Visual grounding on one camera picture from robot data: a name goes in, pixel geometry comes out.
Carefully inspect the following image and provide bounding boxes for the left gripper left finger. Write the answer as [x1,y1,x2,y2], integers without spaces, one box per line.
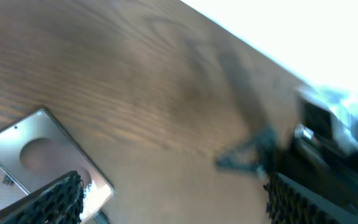
[0,170,84,224]

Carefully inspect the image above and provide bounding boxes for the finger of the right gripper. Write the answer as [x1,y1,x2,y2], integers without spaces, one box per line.
[214,127,278,177]

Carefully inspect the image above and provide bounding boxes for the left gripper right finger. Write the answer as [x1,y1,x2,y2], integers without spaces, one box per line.
[263,173,358,224]

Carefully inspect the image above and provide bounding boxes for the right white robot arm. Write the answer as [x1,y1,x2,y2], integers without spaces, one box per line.
[216,125,358,223]

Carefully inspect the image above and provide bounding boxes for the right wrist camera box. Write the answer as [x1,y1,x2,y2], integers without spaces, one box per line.
[298,86,358,157]

